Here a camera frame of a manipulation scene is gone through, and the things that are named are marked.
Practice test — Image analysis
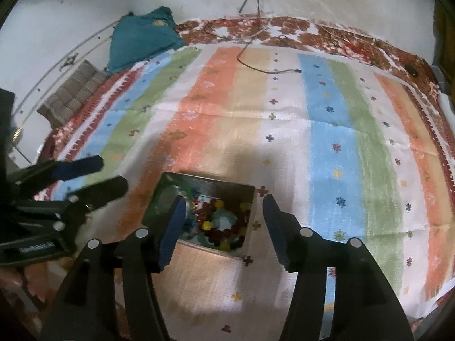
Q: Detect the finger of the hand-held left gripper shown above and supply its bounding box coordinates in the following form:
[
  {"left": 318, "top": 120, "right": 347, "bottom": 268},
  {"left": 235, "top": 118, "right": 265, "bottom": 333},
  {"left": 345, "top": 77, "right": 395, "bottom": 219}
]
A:
[
  {"left": 7, "top": 155, "right": 105, "bottom": 199},
  {"left": 53, "top": 175, "right": 129, "bottom": 231}
]

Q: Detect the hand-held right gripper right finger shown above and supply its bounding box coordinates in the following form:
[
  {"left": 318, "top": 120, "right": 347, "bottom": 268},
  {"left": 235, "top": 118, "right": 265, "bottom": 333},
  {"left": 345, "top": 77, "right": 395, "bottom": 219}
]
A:
[{"left": 262, "top": 194, "right": 415, "bottom": 341}]

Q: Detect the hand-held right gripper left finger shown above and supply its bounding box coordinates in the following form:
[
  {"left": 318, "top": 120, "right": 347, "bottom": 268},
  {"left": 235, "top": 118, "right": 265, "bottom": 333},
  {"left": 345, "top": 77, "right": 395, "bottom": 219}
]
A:
[{"left": 39, "top": 196, "right": 187, "bottom": 341}]

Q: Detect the dark red bead bracelet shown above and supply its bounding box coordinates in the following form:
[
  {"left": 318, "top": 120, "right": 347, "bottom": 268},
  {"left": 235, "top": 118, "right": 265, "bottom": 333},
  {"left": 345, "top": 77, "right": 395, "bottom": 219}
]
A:
[{"left": 194, "top": 201, "right": 249, "bottom": 251}]

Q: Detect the metal jewelry box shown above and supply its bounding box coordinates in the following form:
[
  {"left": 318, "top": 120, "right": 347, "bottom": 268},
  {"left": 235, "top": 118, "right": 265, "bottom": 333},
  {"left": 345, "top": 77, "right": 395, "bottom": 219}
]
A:
[{"left": 141, "top": 171, "right": 257, "bottom": 257}]

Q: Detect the grey striped cushion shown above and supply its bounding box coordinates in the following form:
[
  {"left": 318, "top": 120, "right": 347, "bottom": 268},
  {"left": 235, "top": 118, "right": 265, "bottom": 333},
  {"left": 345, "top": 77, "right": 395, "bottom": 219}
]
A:
[{"left": 37, "top": 60, "right": 108, "bottom": 129}]

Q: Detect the dark panel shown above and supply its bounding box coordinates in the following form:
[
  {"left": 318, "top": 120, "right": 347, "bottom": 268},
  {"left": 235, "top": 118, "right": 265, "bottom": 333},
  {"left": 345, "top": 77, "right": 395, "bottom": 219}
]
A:
[{"left": 0, "top": 88, "right": 16, "bottom": 185}]

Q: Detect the striped pastel blanket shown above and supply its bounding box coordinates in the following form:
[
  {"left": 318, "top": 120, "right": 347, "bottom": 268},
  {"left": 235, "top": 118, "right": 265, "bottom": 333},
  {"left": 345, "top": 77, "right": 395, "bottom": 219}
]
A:
[{"left": 34, "top": 44, "right": 455, "bottom": 341}]

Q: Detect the teal cloth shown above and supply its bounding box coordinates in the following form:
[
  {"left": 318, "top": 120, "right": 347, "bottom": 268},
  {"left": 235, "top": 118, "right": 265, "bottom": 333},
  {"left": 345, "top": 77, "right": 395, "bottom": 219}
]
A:
[{"left": 106, "top": 6, "right": 187, "bottom": 74}]

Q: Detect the thin wall wire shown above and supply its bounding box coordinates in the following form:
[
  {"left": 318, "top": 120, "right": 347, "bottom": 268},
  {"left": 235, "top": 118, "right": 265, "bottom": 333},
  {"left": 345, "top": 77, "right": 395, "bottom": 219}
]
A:
[{"left": 10, "top": 16, "right": 126, "bottom": 118}]

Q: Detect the black cable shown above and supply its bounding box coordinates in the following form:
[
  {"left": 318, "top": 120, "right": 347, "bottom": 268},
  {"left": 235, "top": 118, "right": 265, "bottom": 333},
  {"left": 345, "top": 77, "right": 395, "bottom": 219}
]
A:
[{"left": 236, "top": 0, "right": 303, "bottom": 75}]

